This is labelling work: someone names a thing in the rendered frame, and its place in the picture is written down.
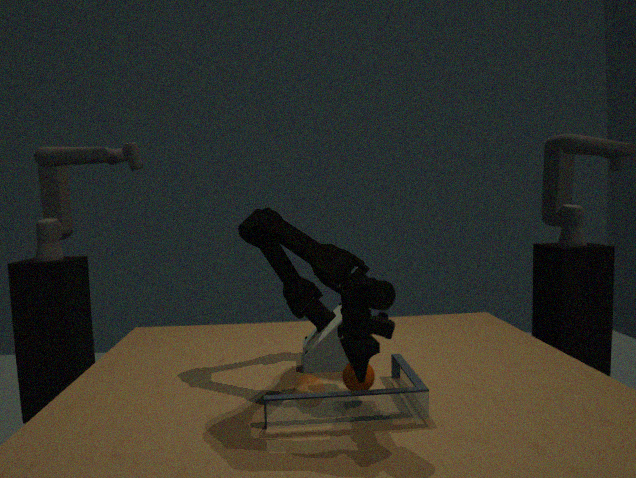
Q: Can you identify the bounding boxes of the clear low l-shaped wall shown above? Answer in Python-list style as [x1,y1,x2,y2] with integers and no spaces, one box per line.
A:
[266,357,429,430]

